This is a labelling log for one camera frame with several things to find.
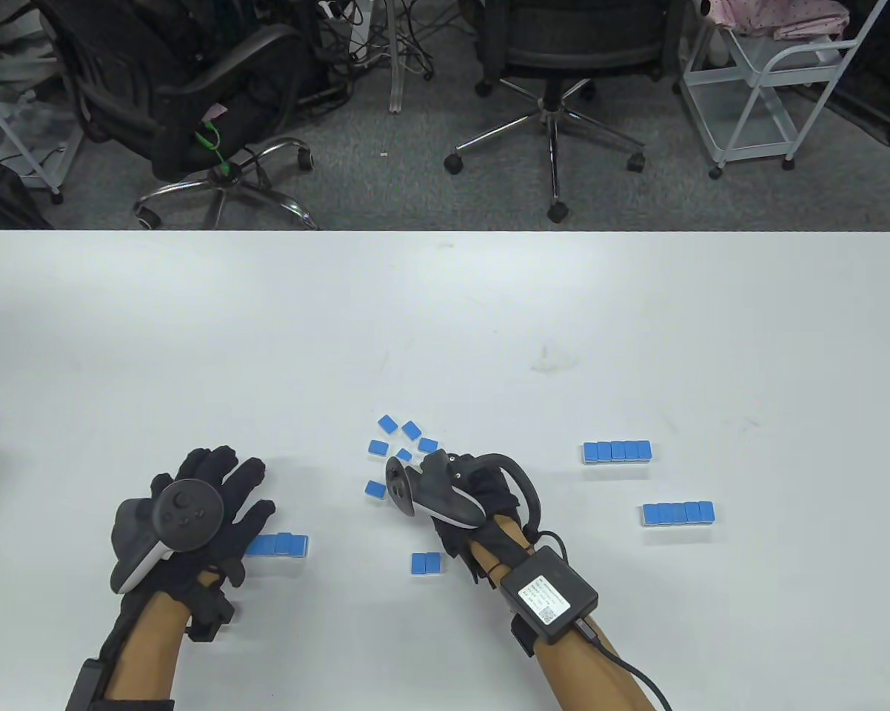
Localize person's right hand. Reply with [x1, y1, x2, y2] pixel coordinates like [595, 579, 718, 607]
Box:
[430, 450, 535, 586]

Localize person's left hand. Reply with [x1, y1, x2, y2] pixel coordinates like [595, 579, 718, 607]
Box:
[119, 446, 277, 614]

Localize blue mahjong tiles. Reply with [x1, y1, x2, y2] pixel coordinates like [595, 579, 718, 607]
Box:
[365, 413, 439, 499]

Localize person's right forearm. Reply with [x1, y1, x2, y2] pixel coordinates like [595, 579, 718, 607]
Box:
[466, 517, 660, 711]

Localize person's left forearm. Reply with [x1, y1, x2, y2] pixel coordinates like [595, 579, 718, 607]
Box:
[104, 589, 195, 704]

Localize dark left forearm box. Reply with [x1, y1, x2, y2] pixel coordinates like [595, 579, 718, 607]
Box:
[66, 659, 107, 711]

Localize grey left hand controller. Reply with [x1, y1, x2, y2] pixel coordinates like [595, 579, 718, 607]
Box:
[110, 480, 225, 595]

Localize grey hand controller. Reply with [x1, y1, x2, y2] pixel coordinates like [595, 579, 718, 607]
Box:
[384, 450, 543, 533]
[110, 480, 225, 595]

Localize grey right hand controller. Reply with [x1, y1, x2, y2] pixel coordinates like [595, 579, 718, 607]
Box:
[384, 450, 543, 533]

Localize black labelled sensor box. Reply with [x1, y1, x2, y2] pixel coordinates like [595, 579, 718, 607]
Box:
[500, 547, 599, 644]

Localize black left wrist module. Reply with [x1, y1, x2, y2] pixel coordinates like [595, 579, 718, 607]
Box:
[186, 585, 236, 642]

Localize black office chair with armrests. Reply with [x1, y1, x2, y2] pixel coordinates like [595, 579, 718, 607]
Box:
[34, 0, 320, 230]

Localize black backpack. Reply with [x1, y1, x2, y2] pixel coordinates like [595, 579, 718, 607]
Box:
[0, 158, 53, 230]

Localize white metal rack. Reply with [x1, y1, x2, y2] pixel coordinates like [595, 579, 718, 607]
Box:
[0, 70, 83, 204]

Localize black office chair chrome base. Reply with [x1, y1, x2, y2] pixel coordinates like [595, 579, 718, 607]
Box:
[444, 0, 686, 224]

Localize white metal cart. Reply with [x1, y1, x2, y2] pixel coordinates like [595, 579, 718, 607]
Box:
[677, 0, 890, 180]

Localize white power strip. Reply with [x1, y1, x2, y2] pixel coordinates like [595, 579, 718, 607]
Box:
[318, 0, 375, 64]

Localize pile of white cloth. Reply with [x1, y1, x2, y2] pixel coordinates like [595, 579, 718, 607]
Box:
[0, 0, 64, 101]

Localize pink cloth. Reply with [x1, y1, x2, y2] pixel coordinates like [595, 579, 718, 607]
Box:
[700, 0, 853, 41]

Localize black left glove cable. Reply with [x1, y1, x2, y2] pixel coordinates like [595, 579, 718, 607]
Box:
[99, 598, 140, 661]

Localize black sensor box cable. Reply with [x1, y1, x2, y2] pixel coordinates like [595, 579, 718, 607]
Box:
[535, 529, 672, 711]

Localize green strap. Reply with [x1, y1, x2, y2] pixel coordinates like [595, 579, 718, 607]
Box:
[193, 121, 242, 184]

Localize clear white post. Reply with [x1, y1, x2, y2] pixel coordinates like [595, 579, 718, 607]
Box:
[384, 0, 407, 114]

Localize tangle of black floor cables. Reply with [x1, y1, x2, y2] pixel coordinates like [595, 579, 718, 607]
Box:
[297, 0, 483, 82]

